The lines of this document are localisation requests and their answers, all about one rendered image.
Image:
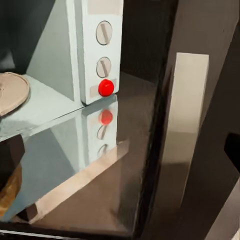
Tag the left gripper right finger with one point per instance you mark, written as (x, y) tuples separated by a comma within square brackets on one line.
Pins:
[(232, 149)]

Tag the microwave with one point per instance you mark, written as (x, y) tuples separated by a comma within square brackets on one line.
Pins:
[(110, 97)]

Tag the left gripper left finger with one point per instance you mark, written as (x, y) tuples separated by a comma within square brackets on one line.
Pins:
[(12, 149)]

